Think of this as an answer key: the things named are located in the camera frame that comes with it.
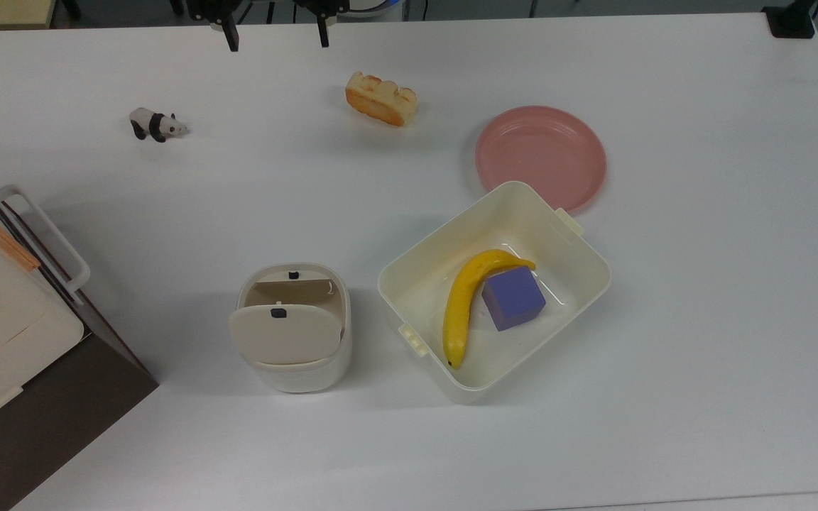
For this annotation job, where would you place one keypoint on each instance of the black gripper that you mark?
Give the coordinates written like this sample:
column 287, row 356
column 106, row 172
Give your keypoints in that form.
column 203, row 8

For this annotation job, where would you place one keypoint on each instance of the cream trash can lid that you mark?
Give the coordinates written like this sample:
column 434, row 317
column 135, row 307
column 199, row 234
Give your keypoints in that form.
column 285, row 337

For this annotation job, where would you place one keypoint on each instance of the cream trash can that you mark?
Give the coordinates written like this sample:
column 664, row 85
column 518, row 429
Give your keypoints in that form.
column 302, row 380

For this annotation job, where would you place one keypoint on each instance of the white blue round base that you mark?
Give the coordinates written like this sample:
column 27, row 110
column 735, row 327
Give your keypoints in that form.
column 373, row 7

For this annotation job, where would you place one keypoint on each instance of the toy bread loaf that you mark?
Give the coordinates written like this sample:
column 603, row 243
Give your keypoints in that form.
column 380, row 101

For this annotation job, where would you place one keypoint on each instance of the panda figurine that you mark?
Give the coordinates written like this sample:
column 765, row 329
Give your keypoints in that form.
column 157, row 125

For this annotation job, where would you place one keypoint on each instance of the cream plastic storage box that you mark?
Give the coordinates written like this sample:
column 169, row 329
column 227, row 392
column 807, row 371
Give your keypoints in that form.
column 416, row 284

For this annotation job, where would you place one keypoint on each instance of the pink plate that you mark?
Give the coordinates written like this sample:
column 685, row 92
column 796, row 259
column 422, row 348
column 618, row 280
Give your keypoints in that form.
column 540, row 152

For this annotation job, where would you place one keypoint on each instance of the yellow toy banana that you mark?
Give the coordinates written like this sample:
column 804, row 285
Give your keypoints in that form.
column 457, row 312

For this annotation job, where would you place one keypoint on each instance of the purple cube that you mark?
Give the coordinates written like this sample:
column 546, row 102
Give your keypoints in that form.
column 515, row 298

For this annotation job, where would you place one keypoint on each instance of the dark brown drawer box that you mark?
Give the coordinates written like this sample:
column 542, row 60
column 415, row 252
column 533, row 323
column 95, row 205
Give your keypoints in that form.
column 61, row 411

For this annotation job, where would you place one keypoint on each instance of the black clamp base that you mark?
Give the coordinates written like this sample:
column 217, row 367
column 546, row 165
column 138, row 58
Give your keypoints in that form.
column 791, row 21

